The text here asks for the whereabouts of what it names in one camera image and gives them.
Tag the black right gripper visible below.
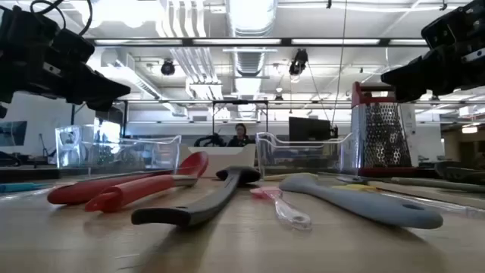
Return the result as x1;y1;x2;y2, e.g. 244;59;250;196
380;0;485;103

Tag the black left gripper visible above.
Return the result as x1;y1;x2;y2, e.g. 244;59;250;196
0;5;132;113

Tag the steel table knife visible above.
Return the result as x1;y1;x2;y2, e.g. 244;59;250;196
89;169;198;187

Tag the red spoon with steel neck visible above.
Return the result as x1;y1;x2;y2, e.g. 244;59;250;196
83;150;210;213

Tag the green-handled utensil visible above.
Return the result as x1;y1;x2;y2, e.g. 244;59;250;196
390;176;485;193

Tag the red slotted turner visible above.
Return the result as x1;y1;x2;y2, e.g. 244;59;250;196
47;170;174;206

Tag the teal utensil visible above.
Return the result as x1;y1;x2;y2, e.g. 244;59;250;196
0;183;51;193

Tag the blue-grey silicone spatula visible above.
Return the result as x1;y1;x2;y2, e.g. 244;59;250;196
278;173;444;230

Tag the pink spatula with clear handle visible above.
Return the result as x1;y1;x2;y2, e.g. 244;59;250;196
249;185;314;231

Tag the black ceiling spotlight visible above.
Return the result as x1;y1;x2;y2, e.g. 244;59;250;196
160;59;177;77
288;48;309;77

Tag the clear plastic bin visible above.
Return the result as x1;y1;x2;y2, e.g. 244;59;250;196
255;130;359;178
55;124;182;177

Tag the black monitor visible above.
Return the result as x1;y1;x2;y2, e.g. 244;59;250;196
288;116;333;142

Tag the overhead light bar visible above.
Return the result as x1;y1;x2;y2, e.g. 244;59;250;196
86;36;431;48

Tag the white plastic bin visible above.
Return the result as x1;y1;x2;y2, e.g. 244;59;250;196
187;143;258;179

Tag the person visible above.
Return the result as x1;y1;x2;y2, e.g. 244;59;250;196
226;123;255;148

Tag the red-handled steel box grater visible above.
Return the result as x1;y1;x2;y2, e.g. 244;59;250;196
350;80;418;178

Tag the thin hanging cable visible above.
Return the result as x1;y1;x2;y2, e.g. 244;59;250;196
330;0;348;128

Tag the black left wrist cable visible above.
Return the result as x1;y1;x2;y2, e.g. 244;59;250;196
30;0;94;37

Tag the dark wall screen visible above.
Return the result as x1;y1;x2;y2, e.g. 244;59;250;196
0;121;28;147

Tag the long black horizontal rail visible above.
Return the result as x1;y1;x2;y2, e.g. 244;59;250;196
113;99;485;105

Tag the silver ventilation duct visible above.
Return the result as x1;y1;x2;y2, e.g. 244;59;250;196
226;0;278;119

